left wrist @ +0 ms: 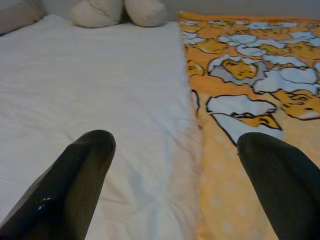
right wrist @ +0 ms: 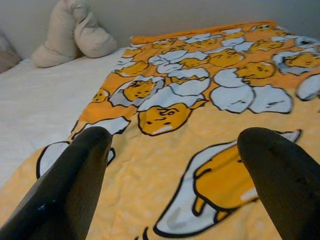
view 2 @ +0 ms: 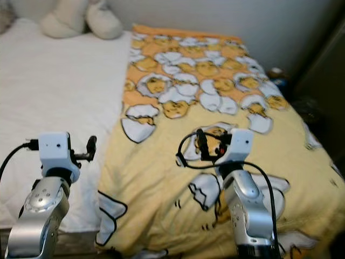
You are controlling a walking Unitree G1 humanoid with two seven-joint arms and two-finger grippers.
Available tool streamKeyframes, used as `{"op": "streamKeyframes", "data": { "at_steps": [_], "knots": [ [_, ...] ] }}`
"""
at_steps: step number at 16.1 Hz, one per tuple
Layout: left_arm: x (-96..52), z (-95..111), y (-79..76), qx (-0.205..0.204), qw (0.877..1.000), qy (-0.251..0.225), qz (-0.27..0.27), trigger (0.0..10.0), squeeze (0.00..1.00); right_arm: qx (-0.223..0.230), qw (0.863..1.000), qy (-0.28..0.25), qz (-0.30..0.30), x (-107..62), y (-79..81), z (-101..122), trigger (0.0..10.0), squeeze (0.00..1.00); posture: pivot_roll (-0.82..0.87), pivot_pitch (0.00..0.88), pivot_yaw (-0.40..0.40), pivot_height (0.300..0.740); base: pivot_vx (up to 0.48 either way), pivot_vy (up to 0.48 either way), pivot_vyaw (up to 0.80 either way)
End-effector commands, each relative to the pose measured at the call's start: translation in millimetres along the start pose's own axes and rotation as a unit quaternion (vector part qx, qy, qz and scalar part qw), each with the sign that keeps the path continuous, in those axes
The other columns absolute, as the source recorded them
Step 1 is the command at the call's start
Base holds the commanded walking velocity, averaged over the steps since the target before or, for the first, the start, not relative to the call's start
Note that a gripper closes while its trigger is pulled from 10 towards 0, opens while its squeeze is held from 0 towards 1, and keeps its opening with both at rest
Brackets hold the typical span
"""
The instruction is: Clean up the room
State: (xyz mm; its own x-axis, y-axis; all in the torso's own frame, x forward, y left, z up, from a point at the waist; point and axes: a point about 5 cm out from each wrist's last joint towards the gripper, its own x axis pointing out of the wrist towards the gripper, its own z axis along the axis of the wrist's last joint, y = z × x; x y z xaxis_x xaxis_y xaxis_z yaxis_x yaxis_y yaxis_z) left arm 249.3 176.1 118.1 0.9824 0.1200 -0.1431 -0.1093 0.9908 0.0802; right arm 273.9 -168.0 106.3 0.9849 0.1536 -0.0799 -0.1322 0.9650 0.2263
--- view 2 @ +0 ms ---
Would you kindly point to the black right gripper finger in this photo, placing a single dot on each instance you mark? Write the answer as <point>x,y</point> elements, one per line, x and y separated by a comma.
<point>201,139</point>

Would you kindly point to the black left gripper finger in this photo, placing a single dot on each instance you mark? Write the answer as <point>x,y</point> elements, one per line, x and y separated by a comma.
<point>91,147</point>

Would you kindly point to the orange yellow cartoon blanket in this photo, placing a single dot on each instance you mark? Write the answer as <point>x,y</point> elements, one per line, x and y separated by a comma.
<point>167,178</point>

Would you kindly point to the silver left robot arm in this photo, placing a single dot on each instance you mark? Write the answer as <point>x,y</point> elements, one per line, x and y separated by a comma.
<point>40,216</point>

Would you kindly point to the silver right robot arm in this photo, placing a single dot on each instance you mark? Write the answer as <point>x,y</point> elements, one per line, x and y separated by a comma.
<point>248,210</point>

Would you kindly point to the white quilted bed sheet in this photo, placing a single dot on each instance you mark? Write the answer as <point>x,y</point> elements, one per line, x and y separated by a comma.
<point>54,91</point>

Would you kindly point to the small blue round container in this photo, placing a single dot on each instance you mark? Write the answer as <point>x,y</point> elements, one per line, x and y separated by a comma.
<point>277,73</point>

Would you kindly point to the beige plush toy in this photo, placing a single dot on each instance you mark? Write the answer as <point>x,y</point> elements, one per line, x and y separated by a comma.
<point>70,21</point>

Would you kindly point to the dark wooden cabinet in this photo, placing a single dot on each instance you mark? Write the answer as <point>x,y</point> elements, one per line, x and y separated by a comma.
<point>323,81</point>

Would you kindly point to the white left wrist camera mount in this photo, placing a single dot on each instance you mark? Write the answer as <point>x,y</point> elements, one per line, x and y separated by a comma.
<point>56,151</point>

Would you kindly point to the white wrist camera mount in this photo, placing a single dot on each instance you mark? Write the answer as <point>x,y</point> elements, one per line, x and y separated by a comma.
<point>240,144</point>
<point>56,151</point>

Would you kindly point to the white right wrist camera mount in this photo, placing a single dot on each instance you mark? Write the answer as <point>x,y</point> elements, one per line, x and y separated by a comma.
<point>240,144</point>

